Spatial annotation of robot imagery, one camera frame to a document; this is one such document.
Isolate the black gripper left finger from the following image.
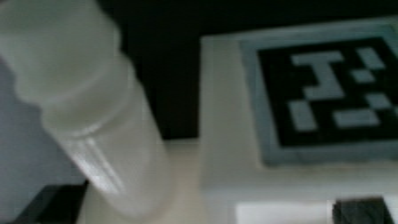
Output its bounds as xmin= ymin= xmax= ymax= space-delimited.
xmin=11 ymin=182 xmax=89 ymax=224

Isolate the white chair seat block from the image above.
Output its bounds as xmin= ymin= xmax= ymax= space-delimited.
xmin=0 ymin=0 xmax=398 ymax=224

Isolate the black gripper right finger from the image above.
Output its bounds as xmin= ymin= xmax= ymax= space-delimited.
xmin=333 ymin=197 xmax=395 ymax=224

